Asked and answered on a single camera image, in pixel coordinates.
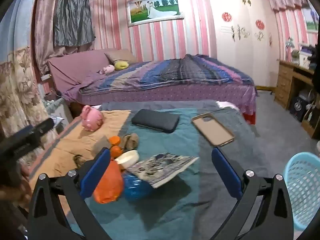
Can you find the patterned grey book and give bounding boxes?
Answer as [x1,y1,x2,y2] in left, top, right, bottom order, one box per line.
[126,153,199,189]

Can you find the floral beige curtain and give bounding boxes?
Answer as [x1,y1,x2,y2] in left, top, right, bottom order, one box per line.
[0,47,57,165]

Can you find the light blue mesh basket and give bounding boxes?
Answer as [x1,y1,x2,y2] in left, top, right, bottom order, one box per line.
[283,152,319,231]

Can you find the dark small scrap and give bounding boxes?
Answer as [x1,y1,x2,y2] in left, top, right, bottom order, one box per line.
[73,154,86,168]

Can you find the orange plastic bag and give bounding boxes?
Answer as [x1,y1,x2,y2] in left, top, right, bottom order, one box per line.
[93,160,124,204]

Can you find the pink piggy bank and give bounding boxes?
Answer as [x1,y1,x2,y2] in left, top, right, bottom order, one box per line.
[80,105,104,132]

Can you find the flat brown cardboard piece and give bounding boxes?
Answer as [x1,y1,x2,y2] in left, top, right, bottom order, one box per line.
[91,135,112,157]

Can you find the lower orange tangerine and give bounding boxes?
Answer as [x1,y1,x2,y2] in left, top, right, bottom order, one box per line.
[110,145,123,159]

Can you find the orange tangerine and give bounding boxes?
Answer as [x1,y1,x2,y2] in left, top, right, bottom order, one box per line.
[110,145,123,159]
[108,136,121,146]

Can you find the purple headboard cover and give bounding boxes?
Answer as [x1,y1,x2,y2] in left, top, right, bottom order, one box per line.
[47,49,116,92]

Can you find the white round bowl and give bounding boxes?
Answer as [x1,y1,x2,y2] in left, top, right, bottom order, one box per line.
[115,150,139,170]

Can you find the upper orange tangerine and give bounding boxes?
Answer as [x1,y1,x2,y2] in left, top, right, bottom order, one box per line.
[108,136,121,146]

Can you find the beige phone case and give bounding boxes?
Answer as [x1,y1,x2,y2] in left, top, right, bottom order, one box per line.
[191,113,234,146]

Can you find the pink plush toy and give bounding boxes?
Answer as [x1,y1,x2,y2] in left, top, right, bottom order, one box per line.
[99,64,115,75]

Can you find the yellow plush toy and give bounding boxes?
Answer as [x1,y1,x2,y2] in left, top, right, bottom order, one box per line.
[114,61,129,71]

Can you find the grey hanging curtain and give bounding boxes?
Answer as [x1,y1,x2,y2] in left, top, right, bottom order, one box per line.
[54,0,95,47]

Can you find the black rectangular case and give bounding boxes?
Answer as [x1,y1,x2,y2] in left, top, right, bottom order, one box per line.
[131,109,180,133]

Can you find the wooden desk with drawers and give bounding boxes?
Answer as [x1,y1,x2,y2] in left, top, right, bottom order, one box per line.
[274,60,319,140]

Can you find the brown pillow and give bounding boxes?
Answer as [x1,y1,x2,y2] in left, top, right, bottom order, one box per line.
[105,49,138,64]

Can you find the striped purple blue bedspread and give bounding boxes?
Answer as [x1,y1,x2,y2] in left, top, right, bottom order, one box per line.
[63,54,257,115]

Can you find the white decorated wardrobe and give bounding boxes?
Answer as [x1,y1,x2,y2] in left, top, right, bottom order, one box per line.
[210,0,279,87]

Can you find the framed wedding picture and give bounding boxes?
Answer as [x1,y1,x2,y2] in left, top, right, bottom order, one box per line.
[126,0,184,27]

